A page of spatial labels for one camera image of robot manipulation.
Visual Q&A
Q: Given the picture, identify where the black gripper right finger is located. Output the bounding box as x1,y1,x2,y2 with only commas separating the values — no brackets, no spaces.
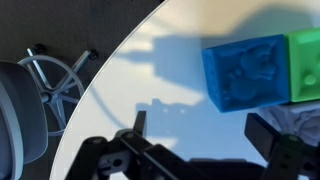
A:
244,112,320,180

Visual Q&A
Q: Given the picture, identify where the green toy block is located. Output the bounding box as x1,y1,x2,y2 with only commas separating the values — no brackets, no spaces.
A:
284,27,320,104

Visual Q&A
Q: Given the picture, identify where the grey toy block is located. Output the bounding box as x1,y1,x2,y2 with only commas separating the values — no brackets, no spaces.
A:
259,101,320,148

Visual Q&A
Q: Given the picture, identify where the grey office chair base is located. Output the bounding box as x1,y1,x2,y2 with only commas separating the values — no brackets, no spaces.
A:
18,43,100,138

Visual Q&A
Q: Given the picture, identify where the blue toy block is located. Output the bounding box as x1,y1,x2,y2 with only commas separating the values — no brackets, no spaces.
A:
201,33,291,114

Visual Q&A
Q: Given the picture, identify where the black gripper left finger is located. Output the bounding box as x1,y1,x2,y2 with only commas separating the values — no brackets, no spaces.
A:
64,110,214,180

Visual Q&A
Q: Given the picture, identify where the grey office chair seat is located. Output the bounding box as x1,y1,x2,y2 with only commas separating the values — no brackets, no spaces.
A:
0,59,50,180

